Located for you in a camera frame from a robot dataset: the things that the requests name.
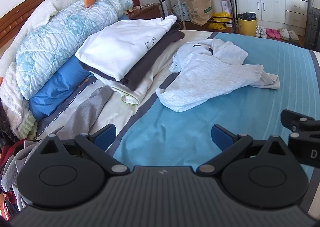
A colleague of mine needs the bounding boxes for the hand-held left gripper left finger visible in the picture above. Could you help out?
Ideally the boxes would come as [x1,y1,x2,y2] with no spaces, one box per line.
[35,124,130,177]

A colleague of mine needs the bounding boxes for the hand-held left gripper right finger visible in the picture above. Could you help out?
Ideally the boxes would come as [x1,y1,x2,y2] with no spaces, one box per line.
[196,124,290,177]

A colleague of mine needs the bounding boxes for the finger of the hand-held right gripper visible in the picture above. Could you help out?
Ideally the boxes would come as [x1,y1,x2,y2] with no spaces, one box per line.
[280,109,320,140]

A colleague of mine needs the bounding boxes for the light grey fleece sweatshirt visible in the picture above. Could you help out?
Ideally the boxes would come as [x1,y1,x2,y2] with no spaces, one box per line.
[155,38,280,112]

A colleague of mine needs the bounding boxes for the pile of mixed clothes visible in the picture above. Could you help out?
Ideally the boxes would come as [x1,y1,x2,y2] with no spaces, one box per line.
[0,138,45,220]

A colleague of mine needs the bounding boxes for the grey mesh garment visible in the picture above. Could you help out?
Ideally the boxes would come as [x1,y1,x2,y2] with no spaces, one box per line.
[57,85,114,140]

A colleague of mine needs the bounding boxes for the cream waffle folded garment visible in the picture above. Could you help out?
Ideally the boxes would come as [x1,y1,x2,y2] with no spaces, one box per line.
[94,52,175,105]

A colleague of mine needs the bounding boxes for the blue pillow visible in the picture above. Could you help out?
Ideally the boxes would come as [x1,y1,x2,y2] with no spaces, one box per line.
[29,15,130,122]

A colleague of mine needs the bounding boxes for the dark brown folded garment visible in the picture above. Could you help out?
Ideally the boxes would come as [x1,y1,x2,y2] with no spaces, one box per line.
[79,29,185,92]

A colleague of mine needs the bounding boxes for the pink slippers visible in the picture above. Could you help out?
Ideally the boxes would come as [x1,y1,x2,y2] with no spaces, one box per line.
[266,28,281,39]

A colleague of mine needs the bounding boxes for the black suitcase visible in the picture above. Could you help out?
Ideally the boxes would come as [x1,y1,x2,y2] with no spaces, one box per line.
[304,8,320,51]

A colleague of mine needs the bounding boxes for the white folded sweatshirt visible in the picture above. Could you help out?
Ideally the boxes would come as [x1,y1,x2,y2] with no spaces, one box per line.
[75,15,178,81]

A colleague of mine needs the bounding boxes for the white sneakers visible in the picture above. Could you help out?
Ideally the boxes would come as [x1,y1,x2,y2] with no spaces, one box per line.
[255,25,267,38]

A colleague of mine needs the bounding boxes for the yellow trash bin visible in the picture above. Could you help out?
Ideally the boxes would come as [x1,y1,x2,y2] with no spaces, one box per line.
[237,12,257,37]

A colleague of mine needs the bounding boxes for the white knit blanket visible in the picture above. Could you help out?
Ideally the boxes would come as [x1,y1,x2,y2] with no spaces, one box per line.
[0,63,38,140]

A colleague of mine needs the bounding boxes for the light blue quilted blanket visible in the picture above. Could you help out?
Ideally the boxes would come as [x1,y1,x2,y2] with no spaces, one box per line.
[15,0,134,100]

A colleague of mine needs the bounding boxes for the yellow plastic bag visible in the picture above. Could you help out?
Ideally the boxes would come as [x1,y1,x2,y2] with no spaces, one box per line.
[207,12,233,29]

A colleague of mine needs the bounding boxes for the black metal garment rack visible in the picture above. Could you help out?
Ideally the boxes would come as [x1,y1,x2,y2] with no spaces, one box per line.
[211,0,238,34]

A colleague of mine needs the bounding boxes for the wooden nightstand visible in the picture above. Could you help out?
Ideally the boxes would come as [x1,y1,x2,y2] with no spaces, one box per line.
[125,3,165,20]

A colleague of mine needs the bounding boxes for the brown paper bag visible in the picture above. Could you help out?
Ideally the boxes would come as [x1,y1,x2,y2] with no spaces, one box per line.
[185,0,213,26]

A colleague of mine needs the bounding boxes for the pink white shopping bag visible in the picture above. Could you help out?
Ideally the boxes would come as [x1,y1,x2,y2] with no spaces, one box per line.
[220,0,233,15]

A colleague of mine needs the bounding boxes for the white blue plastic bag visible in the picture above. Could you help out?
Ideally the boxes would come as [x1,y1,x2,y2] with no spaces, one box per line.
[172,2,190,21]

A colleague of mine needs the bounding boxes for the wooden headboard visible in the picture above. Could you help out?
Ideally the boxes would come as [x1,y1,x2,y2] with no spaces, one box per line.
[0,0,103,50]

